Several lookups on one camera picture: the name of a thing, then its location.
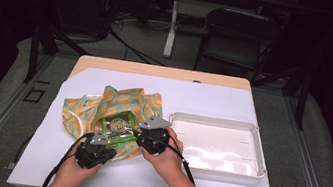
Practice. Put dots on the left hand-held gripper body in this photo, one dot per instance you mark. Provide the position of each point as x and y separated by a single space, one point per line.
94 154

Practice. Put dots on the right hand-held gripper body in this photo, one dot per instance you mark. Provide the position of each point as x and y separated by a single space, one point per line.
152 138

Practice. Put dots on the green snack packet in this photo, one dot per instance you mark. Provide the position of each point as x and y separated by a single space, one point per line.
118 128

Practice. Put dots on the lemon print fabric bag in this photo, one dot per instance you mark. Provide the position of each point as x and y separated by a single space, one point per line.
84 111

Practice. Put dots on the white plastic tray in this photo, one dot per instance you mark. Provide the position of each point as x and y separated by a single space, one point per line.
231 141

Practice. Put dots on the person's right hand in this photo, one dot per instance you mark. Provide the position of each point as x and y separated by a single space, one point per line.
165 164

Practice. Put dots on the person's left hand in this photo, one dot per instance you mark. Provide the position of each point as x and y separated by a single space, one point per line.
74 175

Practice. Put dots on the white table sheet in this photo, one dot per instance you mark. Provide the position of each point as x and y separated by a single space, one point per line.
140 184

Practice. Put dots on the white desk leg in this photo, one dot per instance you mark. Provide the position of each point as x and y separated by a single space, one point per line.
171 33

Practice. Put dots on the black metal stand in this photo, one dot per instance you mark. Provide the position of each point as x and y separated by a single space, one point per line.
34 52
302 101

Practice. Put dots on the black folding chair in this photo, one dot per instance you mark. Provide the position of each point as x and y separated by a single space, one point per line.
243 23

